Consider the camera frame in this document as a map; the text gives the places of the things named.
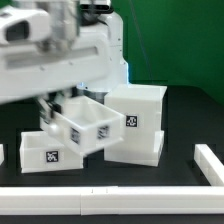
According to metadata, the white front rail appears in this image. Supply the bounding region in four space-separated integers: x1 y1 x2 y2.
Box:
0 186 224 215

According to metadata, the white rail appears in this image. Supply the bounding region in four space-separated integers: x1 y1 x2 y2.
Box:
194 144 224 187
0 186 224 215

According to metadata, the white drawer cabinet box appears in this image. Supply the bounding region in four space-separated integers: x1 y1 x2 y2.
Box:
104 84 167 167

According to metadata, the white left rail block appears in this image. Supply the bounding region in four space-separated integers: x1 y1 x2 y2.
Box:
0 144 4 166

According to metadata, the white right rail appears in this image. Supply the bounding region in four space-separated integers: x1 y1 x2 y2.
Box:
194 144 224 187

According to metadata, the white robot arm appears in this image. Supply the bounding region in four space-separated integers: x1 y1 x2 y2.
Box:
0 0 127 118

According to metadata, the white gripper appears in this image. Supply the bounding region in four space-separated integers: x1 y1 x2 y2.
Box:
0 5 110 122

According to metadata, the white drawer with knob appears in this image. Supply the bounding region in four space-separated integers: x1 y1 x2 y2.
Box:
40 96 125 156

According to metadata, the white drawer without knob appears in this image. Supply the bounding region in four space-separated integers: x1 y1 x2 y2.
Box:
19 131 83 173

